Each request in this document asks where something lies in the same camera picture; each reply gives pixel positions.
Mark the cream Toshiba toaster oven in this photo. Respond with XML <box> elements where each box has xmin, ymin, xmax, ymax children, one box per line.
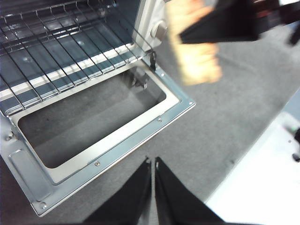
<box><xmin>0</xmin><ymin>0</ymin><xmax>196</xmax><ymax>218</ymax></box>

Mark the white platform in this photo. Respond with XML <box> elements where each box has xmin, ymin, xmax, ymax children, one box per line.
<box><xmin>205</xmin><ymin>112</ymin><xmax>300</xmax><ymax>225</ymax></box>

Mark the golden brown bread loaf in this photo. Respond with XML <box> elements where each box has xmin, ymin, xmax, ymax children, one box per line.
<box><xmin>165</xmin><ymin>0</ymin><xmax>223</xmax><ymax>85</ymax></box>

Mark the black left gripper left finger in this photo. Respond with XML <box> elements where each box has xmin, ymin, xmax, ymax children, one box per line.
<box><xmin>83</xmin><ymin>156</ymin><xmax>152</xmax><ymax>225</ymax></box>

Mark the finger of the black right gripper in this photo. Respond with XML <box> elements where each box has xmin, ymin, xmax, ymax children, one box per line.
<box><xmin>179</xmin><ymin>4</ymin><xmax>261</xmax><ymax>45</ymax></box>

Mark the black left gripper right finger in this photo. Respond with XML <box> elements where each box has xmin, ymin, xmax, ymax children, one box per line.
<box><xmin>154</xmin><ymin>156</ymin><xmax>227</xmax><ymax>225</ymax></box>

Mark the metal wire oven rack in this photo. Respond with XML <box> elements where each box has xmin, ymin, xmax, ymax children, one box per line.
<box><xmin>0</xmin><ymin>0</ymin><xmax>157</xmax><ymax>111</ymax></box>

